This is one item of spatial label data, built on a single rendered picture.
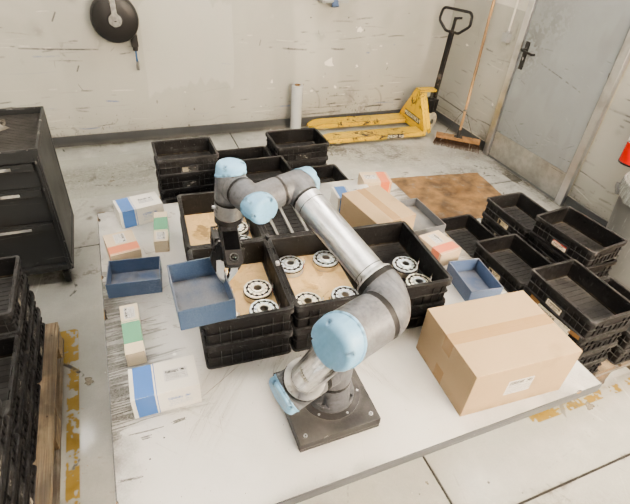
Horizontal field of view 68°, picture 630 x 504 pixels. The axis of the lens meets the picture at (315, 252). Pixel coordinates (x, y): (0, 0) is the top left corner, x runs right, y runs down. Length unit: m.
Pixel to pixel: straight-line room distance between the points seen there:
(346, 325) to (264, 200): 0.35
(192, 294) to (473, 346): 0.88
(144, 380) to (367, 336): 0.84
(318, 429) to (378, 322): 0.61
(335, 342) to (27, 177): 2.21
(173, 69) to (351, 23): 1.80
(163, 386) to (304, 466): 0.48
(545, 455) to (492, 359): 1.10
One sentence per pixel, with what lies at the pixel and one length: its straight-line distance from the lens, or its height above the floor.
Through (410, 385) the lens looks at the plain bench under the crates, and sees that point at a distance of 1.69.
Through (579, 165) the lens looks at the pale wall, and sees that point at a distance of 4.50.
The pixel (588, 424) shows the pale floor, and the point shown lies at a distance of 2.84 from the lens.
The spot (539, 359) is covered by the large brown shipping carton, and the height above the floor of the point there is 0.90.
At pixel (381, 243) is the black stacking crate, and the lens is 2.03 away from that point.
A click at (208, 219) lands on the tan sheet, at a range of 2.13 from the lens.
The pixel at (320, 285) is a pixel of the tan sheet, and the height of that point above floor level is 0.83.
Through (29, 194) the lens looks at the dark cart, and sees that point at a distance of 2.89.
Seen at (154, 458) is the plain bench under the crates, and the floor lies 0.70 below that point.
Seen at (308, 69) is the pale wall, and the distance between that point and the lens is 5.11.
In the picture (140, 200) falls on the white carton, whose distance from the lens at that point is 2.39.
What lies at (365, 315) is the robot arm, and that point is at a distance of 0.94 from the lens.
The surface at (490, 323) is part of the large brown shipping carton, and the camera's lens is 1.70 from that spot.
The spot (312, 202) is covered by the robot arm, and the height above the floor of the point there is 1.42.
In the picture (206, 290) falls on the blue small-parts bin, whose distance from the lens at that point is 1.40.
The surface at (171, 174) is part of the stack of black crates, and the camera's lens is 3.24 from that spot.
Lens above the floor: 2.00
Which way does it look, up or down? 37 degrees down
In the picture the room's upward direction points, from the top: 5 degrees clockwise
